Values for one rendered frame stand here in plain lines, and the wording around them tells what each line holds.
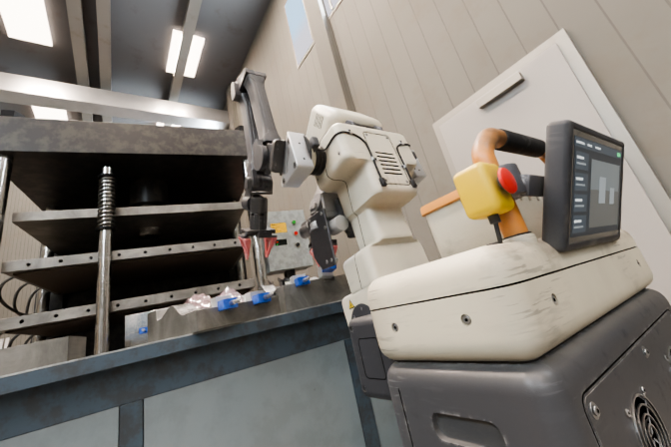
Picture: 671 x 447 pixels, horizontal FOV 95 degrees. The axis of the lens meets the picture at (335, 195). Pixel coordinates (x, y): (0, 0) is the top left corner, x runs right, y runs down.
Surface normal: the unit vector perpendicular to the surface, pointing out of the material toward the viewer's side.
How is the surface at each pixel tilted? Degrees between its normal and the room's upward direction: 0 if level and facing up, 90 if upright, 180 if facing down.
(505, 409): 90
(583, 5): 90
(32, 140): 90
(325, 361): 90
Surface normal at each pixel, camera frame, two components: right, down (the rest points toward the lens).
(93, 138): 0.41, -0.40
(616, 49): -0.82, -0.02
